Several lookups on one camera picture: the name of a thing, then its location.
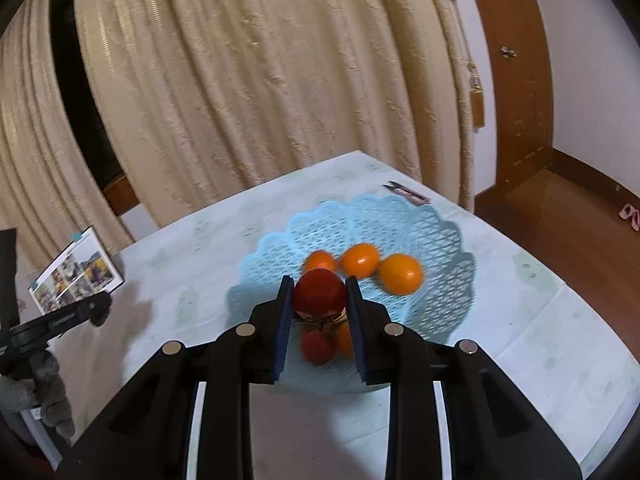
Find small red tomato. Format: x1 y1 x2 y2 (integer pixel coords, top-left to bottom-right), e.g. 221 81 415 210
293 268 347 318

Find grey gloved left hand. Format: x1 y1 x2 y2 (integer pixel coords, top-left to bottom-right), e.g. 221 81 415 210
1 351 75 444

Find photo calendar stand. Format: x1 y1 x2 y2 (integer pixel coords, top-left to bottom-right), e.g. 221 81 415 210
28 226 125 314

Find white patterned tablecloth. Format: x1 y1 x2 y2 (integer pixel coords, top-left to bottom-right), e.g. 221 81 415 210
14 148 640 480

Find large orange front mandarin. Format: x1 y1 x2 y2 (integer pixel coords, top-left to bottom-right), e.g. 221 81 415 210
334 321 354 359

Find orange mandarin right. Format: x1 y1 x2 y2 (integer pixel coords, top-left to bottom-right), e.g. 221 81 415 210
378 254 424 296

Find light blue plastic fruit basket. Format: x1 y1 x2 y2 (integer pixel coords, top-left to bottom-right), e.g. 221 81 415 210
226 193 478 395

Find red tomato in basket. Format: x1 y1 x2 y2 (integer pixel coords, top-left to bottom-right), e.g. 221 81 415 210
300 330 337 366

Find orange mandarin middle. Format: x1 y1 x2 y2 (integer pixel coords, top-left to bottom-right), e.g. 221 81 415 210
340 243 380 280

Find orange mandarin left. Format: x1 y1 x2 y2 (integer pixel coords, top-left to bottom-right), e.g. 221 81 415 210
303 250 337 273

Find pink black small scissors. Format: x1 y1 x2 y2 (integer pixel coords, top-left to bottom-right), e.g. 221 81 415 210
384 181 431 206

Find pink slippers on floor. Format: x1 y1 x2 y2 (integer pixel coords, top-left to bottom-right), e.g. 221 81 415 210
618 204 640 232

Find beige patterned curtain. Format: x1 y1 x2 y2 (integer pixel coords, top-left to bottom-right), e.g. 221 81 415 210
0 0 476 271

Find curtain tieback tassel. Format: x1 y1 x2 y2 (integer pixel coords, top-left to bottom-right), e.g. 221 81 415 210
449 0 486 132

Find brown wooden door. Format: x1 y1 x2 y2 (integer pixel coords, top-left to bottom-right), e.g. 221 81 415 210
475 0 553 194

